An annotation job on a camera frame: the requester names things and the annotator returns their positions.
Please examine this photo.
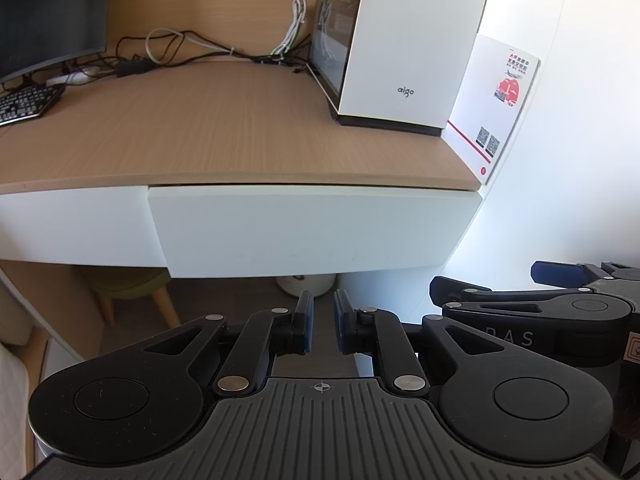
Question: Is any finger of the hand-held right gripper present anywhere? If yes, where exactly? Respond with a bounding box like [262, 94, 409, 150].
[430, 276, 568, 319]
[531, 260, 640, 296]

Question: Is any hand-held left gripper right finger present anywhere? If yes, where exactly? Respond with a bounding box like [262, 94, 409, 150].
[333, 289, 501, 396]

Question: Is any white desk drawer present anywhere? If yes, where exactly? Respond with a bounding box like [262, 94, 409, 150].
[147, 185, 484, 280]

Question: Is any white hanging cable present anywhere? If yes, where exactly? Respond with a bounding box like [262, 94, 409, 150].
[266, 0, 307, 57]

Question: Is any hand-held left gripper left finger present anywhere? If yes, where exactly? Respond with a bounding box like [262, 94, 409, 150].
[142, 290, 315, 395]

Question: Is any white card with red print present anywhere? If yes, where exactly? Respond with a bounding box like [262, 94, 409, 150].
[446, 34, 542, 185]

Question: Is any white looped cable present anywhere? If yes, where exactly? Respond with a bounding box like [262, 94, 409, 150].
[145, 27, 236, 64]

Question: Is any green stool with wooden legs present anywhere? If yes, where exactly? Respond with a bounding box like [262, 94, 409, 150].
[75, 266, 182, 329]

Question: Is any black computer monitor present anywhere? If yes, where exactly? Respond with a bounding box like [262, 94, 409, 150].
[0, 0, 114, 84]

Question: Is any white power adapter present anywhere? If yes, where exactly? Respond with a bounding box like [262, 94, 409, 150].
[46, 66, 103, 87]

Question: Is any white computer case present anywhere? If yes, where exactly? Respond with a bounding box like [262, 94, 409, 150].
[306, 0, 499, 137]

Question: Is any white bin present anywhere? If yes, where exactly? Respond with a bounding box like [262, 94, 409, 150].
[275, 274, 337, 297]

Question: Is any black cable bundle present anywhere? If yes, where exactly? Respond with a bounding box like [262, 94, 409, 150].
[102, 35, 313, 80]

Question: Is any black keyboard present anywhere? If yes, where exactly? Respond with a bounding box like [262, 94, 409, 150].
[0, 84, 67, 127]

